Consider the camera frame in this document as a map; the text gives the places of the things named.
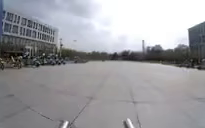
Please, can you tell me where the grey glass building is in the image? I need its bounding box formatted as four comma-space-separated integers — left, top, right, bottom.
187, 17, 205, 61

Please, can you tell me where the grey concrete paved plaza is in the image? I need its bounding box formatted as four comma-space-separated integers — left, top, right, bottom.
0, 60, 205, 128

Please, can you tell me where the tall chimney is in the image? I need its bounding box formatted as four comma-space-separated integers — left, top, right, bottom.
141, 39, 146, 54

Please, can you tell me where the white building with window rows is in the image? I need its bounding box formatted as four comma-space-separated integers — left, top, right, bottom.
1, 9, 60, 56

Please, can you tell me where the row of parked bicycles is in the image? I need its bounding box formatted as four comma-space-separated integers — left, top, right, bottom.
0, 51, 67, 71

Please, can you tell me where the lamp pole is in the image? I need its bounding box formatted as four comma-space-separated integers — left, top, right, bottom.
58, 37, 63, 58

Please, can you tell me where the row of trees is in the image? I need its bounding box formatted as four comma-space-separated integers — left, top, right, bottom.
60, 43, 191, 63

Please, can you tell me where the robot's own part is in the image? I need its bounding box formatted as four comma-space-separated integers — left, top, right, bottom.
123, 118, 136, 128
58, 120, 70, 128

